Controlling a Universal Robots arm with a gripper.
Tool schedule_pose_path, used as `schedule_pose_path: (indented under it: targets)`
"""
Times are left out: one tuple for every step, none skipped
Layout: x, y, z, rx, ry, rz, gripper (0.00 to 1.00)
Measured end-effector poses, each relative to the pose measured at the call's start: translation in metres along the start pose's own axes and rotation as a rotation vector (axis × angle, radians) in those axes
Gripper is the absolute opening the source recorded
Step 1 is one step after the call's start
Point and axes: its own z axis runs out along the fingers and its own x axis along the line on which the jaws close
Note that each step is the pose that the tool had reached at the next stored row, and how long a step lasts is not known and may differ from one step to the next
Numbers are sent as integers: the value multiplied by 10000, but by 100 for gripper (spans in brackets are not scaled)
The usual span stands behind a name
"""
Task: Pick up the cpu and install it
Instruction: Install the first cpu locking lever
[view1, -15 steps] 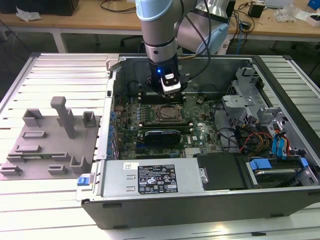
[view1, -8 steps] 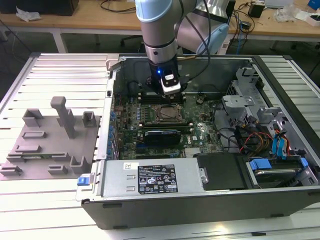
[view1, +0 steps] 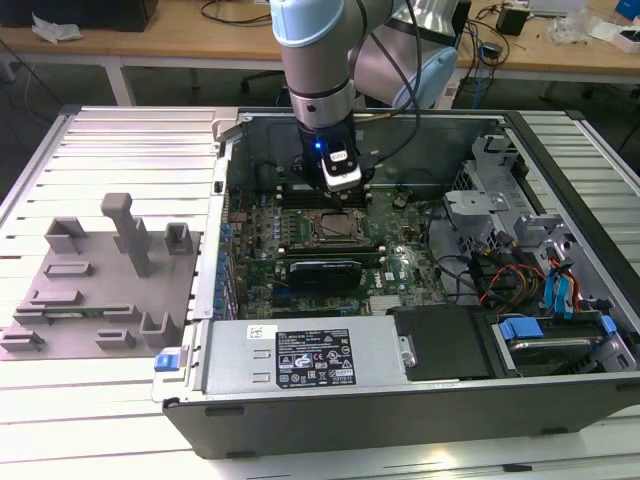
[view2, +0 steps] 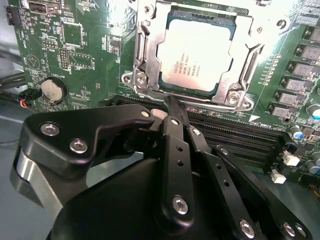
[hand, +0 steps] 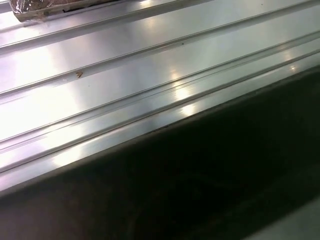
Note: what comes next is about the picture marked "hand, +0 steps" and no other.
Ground square brown base plate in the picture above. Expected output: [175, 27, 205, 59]
[9, 0, 85, 25]

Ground open black PC case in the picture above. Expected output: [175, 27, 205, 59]
[0, 62, 320, 240]

